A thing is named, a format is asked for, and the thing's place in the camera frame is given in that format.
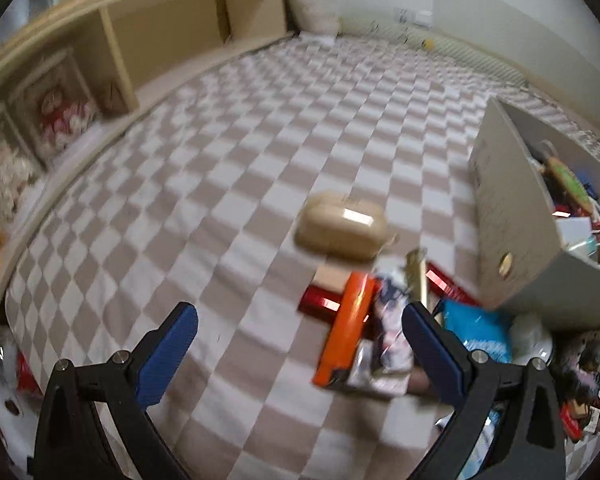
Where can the round green frog coaster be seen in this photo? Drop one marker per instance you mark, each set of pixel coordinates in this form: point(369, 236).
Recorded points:
point(567, 180)

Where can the large white storage box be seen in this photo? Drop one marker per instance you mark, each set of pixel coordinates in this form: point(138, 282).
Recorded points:
point(505, 210)

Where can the beige earbuds case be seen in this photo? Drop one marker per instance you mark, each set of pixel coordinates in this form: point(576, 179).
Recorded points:
point(340, 227)

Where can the red lighter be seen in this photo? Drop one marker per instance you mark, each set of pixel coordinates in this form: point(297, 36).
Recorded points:
point(317, 302)

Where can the orange tube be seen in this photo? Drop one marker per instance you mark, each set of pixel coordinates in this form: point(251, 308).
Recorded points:
point(347, 330)

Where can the small brown box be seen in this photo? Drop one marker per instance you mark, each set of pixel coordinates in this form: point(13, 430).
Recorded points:
point(114, 97)

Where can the wooden bed shelf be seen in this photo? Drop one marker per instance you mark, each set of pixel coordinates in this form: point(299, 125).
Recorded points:
point(170, 20)

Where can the framed red white decoration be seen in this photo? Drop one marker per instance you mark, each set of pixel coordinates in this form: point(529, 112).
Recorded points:
point(60, 110)

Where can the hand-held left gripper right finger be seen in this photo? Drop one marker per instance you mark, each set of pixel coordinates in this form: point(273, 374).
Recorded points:
point(432, 355)

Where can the white wall switch panel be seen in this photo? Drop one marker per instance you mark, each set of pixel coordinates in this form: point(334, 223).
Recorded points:
point(412, 16)

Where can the beige white checkered blanket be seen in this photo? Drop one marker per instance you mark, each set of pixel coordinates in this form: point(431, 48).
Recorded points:
point(205, 170)

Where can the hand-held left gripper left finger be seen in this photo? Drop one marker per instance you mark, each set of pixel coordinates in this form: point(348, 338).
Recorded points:
point(167, 355)

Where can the pale green bolster pillow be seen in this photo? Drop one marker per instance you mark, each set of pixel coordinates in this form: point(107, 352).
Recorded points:
point(460, 52)

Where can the light wooden card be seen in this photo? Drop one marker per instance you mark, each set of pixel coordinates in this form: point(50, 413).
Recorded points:
point(330, 277)

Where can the white printed packet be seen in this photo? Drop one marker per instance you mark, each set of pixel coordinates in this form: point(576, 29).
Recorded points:
point(390, 320)

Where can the blue wipe packet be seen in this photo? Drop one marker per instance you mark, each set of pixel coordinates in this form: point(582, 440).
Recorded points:
point(475, 322)

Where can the purple crochet scrunchie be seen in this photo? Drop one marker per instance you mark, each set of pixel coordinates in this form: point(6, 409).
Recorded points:
point(580, 365)

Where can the gold lighter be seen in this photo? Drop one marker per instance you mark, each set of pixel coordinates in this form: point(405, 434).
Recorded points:
point(416, 275)

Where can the white fluffy pillow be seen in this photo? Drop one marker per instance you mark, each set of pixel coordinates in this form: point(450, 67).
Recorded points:
point(310, 5)

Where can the white round container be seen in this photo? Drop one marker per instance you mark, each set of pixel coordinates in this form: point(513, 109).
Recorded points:
point(530, 337)

